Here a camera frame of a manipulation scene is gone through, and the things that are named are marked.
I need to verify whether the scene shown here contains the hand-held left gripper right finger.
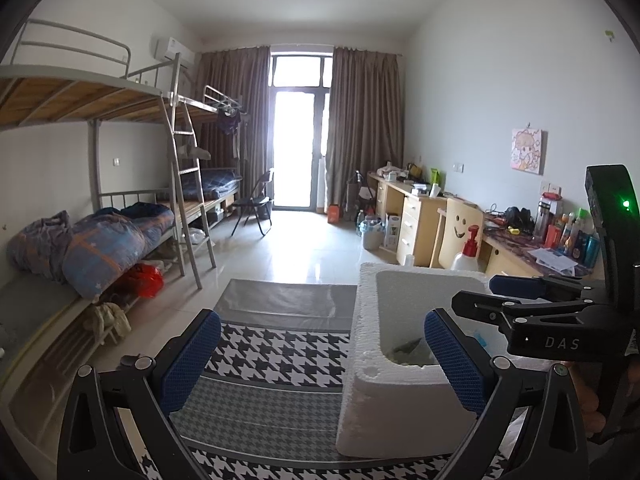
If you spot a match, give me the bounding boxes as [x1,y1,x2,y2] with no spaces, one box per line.
[424,308,592,480]

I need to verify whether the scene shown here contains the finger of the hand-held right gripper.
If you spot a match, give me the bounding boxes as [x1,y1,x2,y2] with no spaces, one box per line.
[489,274,603,302]
[451,289,608,333]

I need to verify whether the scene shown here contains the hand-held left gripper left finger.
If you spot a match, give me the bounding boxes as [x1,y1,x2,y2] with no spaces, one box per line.
[57,309,223,480]

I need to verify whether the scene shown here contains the white foam box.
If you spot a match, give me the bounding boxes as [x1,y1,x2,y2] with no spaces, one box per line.
[335,261,521,461]

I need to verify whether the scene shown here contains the person's right hand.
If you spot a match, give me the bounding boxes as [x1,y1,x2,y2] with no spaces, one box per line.
[567,360,608,438]

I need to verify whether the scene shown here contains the wooden desk patterned cover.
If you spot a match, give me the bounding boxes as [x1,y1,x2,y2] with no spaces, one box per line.
[480,220,606,282]

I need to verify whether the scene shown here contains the printed paper sheets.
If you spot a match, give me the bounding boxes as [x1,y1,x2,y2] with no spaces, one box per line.
[529,247,579,275]

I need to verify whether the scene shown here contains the white pump bottle red cap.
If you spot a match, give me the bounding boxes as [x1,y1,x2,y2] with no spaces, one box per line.
[450,225,485,273]

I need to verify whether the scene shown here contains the row of toiletry bottles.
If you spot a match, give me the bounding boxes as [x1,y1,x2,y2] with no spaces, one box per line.
[532,197,601,266]

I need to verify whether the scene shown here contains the black headphones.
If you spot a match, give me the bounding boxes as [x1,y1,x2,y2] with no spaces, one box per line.
[502,206,535,234]

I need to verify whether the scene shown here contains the wooden chair smiley face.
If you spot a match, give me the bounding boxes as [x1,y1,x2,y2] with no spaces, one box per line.
[430,197,485,271]

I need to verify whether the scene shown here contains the red plastic bag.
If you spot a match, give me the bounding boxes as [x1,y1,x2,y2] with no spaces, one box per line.
[120,262,165,302]

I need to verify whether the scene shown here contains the beige cloth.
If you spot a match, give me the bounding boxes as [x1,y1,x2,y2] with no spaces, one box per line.
[82,302,132,346]

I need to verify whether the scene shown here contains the houndstooth table cloth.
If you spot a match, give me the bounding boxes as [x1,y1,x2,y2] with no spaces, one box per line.
[115,279,531,480]

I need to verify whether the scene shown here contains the plain wooden desk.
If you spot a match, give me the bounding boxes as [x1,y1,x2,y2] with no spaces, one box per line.
[367,170,478,267]

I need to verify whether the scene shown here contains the white carton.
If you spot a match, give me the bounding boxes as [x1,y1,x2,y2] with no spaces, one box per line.
[384,214,402,250]

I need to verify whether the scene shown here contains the white bucket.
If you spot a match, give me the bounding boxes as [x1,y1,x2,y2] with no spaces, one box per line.
[361,220,386,251]

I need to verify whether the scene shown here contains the blue plaid quilt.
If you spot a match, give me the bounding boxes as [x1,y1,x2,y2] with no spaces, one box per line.
[62,201,176,301]

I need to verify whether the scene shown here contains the black folding chair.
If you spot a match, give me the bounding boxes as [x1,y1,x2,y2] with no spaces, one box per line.
[230,169,275,238]

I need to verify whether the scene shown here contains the dark blue folded quilt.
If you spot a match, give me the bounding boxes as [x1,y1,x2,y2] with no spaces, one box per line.
[180,169,242,201]

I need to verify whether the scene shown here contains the purple grey blanket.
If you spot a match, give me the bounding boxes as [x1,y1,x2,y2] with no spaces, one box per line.
[7,210,75,285]

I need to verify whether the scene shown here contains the brown curtain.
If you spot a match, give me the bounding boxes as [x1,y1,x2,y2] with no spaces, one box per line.
[325,46,406,211]
[194,46,274,202]

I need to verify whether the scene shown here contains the hanging dark clothes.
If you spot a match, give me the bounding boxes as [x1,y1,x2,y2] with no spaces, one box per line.
[215,107,251,161]

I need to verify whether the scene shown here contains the glass balcony door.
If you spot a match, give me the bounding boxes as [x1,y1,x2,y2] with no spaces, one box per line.
[270,45,335,211]

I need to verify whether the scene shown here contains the small grey metal bunk bed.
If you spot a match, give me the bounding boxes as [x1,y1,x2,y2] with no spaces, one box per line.
[170,85,251,231]

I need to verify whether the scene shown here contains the large grey metal bunk bed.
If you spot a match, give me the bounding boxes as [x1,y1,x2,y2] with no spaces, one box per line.
[0,19,218,461]

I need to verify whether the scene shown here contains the white air conditioner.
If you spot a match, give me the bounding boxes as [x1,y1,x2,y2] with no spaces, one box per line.
[152,36,195,69]

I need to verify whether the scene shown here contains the wall poster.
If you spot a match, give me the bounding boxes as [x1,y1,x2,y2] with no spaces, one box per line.
[510,127,543,176]

